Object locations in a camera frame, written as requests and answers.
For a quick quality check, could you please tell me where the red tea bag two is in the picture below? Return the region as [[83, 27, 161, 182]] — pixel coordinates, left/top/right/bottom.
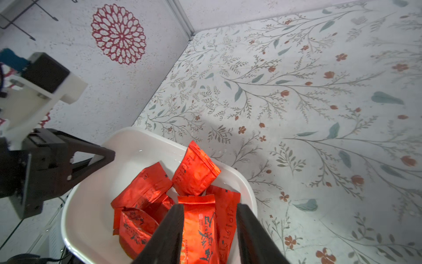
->
[[206, 185, 241, 264]]

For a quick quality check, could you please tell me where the black wire wall rack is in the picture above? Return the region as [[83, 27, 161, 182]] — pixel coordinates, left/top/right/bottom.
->
[[1, 1, 60, 41]]

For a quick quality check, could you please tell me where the red tea bag one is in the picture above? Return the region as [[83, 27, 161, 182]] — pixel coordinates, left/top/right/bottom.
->
[[171, 141, 221, 196]]

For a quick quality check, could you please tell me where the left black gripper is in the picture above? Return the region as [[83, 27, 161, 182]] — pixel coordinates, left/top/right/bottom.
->
[[1, 129, 115, 220]]

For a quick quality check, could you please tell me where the red tea bag three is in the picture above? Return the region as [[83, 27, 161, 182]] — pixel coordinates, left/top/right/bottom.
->
[[113, 207, 159, 260]]

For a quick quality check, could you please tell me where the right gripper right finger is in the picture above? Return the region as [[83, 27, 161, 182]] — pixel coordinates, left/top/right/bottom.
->
[[236, 203, 289, 264]]

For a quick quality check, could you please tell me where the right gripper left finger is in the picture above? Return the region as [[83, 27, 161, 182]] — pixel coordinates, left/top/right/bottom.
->
[[132, 204, 184, 264]]

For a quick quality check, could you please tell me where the red tea bag four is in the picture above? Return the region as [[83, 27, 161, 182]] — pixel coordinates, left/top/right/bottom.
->
[[178, 195, 219, 264]]

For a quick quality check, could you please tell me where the red tea bag five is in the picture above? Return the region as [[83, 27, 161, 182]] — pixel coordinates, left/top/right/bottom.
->
[[111, 162, 172, 210]]

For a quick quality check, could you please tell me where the red tea bag six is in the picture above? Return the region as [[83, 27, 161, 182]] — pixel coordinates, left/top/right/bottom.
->
[[144, 194, 175, 224]]

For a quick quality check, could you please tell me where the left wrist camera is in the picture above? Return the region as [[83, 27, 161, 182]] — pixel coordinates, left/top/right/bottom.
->
[[1, 48, 87, 141]]

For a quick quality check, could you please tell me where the white plastic storage box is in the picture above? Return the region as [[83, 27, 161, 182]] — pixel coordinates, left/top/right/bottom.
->
[[60, 126, 258, 264]]

